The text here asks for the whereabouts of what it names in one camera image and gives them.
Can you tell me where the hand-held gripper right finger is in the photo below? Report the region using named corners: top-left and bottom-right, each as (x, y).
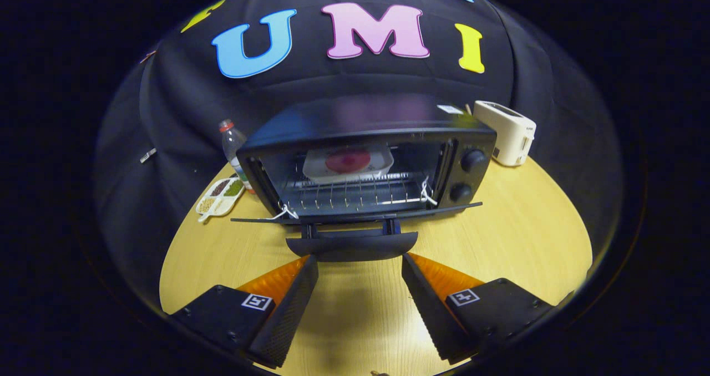
top-left (401, 252), bottom-right (555, 364)

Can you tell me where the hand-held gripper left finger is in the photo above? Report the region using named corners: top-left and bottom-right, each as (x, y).
top-left (169, 254), bottom-right (320, 368)

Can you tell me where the white square plate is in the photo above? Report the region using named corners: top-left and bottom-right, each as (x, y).
top-left (302, 146), bottom-right (394, 184)

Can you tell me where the pink round food slice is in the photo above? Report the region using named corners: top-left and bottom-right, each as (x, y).
top-left (325, 148), bottom-right (372, 173)

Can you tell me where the black toaster oven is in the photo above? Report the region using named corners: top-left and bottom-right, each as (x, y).
top-left (231, 94), bottom-right (498, 263)

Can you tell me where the white bread toaster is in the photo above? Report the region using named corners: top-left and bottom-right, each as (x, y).
top-left (473, 100), bottom-right (537, 167)

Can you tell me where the divided snack tray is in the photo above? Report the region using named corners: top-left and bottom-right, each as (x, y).
top-left (195, 177), bottom-right (246, 223)

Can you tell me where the clear plastic bottle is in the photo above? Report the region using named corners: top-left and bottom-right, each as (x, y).
top-left (219, 119), bottom-right (256, 195)

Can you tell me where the black backdrop cloth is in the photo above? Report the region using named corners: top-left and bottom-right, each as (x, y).
top-left (92, 0), bottom-right (625, 288)

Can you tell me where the white cord tie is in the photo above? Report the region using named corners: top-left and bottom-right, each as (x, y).
top-left (265, 203), bottom-right (299, 221)
top-left (420, 176), bottom-right (439, 206)

